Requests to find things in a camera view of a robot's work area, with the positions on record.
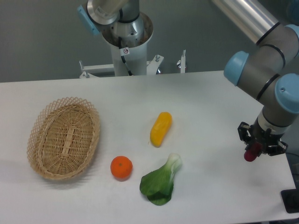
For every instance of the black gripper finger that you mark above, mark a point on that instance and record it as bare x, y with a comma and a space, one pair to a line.
279, 148
245, 134

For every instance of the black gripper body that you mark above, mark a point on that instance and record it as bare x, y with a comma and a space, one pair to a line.
264, 138

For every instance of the red sweet potato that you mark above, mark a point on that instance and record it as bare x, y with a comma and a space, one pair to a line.
252, 152

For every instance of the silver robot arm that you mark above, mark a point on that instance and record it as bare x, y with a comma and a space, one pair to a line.
258, 75

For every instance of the black device at edge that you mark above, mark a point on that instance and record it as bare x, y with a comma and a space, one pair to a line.
291, 200

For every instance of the yellow pepper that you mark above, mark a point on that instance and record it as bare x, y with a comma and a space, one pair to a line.
160, 128

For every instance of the green bok choy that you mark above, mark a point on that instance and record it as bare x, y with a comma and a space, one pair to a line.
158, 185

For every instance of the orange mandarin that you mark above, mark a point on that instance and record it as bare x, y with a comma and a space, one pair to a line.
121, 167

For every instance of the woven wicker basket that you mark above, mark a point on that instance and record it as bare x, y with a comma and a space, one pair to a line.
64, 138

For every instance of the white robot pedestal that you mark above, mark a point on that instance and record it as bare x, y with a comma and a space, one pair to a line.
128, 39

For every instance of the white clamp bracket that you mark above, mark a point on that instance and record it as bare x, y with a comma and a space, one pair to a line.
152, 68

